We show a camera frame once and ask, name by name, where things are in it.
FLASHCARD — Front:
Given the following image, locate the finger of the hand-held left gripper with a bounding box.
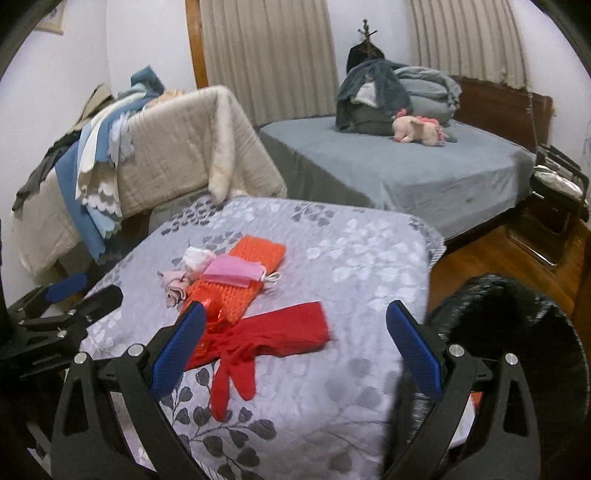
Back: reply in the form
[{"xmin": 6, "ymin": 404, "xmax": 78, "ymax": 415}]
[
  {"xmin": 22, "ymin": 285, "xmax": 124, "ymax": 341},
  {"xmin": 7, "ymin": 272, "xmax": 89, "ymax": 324}
]

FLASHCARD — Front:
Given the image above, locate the white cloth on chair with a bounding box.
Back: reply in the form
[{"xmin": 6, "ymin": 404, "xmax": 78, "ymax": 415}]
[{"xmin": 531, "ymin": 165, "xmax": 585, "ymax": 197}]

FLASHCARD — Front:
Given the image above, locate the white scalloped cloth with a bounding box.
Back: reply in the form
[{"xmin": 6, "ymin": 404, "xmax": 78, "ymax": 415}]
[{"xmin": 76, "ymin": 108, "xmax": 139, "ymax": 238}]

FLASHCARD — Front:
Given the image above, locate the dark wooden headboard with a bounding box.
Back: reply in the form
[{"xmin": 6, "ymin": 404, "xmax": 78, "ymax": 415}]
[{"xmin": 450, "ymin": 75, "xmax": 555, "ymax": 153}]

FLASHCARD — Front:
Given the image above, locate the bed with grey sheet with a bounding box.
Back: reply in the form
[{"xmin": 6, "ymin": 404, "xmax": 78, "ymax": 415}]
[{"xmin": 259, "ymin": 113, "xmax": 539, "ymax": 241}]

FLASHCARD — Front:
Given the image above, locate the peach crumpled cloth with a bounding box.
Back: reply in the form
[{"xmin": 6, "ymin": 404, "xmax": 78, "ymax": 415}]
[{"xmin": 145, "ymin": 89, "xmax": 188, "ymax": 109}]

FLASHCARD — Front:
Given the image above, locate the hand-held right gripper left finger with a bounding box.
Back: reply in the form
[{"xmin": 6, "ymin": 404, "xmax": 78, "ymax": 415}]
[{"xmin": 51, "ymin": 299, "xmax": 208, "ymax": 480}]

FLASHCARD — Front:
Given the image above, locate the narrow beige curtain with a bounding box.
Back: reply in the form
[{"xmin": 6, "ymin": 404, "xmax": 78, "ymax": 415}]
[{"xmin": 409, "ymin": 0, "xmax": 529, "ymax": 90}]

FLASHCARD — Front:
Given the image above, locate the dark grey fleece blanket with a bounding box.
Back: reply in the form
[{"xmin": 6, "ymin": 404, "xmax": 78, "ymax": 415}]
[{"xmin": 335, "ymin": 60, "xmax": 414, "ymax": 132}]

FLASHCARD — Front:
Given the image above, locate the dark grey cloth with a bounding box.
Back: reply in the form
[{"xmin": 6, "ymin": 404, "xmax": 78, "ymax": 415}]
[{"xmin": 13, "ymin": 134, "xmax": 81, "ymax": 210}]

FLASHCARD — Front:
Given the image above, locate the trash bin with black bag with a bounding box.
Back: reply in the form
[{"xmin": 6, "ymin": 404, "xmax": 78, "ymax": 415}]
[{"xmin": 383, "ymin": 272, "xmax": 583, "ymax": 480}]

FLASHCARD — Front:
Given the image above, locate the black folding chair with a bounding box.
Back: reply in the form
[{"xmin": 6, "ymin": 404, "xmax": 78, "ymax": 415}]
[{"xmin": 505, "ymin": 144, "xmax": 591, "ymax": 268}]

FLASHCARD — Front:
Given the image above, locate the wooden coat rack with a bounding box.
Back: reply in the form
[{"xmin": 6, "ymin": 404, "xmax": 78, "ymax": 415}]
[{"xmin": 355, "ymin": 18, "xmax": 377, "ymax": 47}]

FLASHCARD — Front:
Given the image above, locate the pink white small sock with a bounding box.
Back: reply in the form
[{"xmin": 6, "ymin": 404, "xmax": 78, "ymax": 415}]
[{"xmin": 158, "ymin": 270, "xmax": 201, "ymax": 309}]

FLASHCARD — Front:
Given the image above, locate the red shiny wrapper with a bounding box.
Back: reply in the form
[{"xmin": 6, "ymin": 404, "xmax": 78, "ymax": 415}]
[{"xmin": 185, "ymin": 295, "xmax": 241, "ymax": 370}]

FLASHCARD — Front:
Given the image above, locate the wide beige curtain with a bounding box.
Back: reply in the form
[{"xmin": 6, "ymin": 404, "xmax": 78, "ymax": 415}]
[{"xmin": 198, "ymin": 0, "xmax": 341, "ymax": 127}]

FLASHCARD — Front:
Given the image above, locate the framed wall picture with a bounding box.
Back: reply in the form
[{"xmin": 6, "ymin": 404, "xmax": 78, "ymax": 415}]
[{"xmin": 34, "ymin": 0, "xmax": 68, "ymax": 35}]

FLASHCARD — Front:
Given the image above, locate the white tissue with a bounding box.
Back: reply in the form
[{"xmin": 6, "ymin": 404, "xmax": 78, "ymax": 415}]
[{"xmin": 181, "ymin": 246, "xmax": 215, "ymax": 273}]

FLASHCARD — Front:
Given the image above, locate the black jacket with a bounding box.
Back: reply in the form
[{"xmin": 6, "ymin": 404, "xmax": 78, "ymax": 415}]
[{"xmin": 346, "ymin": 41, "xmax": 386, "ymax": 75}]

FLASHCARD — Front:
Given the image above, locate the pink face mask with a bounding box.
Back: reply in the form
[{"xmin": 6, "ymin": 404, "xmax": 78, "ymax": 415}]
[{"xmin": 202, "ymin": 257, "xmax": 282, "ymax": 289}]

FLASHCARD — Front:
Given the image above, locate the folded grey duvet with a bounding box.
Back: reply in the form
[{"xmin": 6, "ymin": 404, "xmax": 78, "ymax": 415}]
[{"xmin": 355, "ymin": 66, "xmax": 462, "ymax": 137}]

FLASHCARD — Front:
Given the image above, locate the grey floral quilt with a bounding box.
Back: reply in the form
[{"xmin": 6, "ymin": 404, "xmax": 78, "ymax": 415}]
[{"xmin": 78, "ymin": 196, "xmax": 448, "ymax": 480}]

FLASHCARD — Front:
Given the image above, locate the blue grey cloth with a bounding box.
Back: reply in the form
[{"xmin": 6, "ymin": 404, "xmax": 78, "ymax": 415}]
[{"xmin": 117, "ymin": 66, "xmax": 167, "ymax": 104}]

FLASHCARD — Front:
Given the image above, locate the beige folded cloth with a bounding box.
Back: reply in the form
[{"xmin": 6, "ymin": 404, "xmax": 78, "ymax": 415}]
[{"xmin": 76, "ymin": 83, "xmax": 116, "ymax": 123}]

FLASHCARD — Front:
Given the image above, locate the red glove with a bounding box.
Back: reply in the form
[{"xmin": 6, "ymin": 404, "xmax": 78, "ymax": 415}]
[{"xmin": 209, "ymin": 301, "xmax": 334, "ymax": 422}]

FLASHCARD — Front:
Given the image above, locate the pink plush toy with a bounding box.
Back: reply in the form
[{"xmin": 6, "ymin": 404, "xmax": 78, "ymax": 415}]
[{"xmin": 392, "ymin": 108, "xmax": 451, "ymax": 147}]

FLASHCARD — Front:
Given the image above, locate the wooden window frame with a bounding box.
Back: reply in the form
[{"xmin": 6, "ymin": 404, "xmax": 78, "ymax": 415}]
[{"xmin": 185, "ymin": 0, "xmax": 209, "ymax": 89}]

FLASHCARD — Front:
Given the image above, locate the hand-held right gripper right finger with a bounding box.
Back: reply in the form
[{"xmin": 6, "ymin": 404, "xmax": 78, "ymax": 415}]
[{"xmin": 385, "ymin": 300, "xmax": 542, "ymax": 480}]

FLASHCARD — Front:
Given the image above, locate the orange knitted cloth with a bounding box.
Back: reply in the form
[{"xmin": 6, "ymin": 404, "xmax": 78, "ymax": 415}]
[{"xmin": 178, "ymin": 234, "xmax": 288, "ymax": 324}]

